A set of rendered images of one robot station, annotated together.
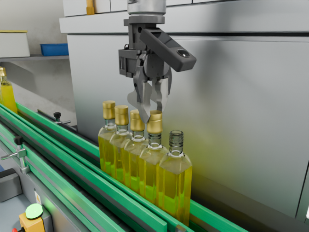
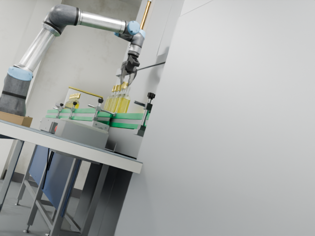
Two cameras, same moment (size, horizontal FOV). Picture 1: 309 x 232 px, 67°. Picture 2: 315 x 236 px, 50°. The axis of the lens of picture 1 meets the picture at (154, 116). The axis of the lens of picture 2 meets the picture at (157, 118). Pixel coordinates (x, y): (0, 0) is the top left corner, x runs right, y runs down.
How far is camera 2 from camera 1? 1.73 m
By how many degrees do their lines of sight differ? 33
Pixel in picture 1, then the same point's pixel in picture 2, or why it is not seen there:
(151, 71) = (128, 67)
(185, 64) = (134, 62)
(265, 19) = (164, 58)
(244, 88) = (155, 79)
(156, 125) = (123, 85)
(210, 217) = not seen: hidden behind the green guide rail
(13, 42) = (90, 101)
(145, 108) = (122, 77)
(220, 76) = (152, 77)
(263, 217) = not seen: hidden behind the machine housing
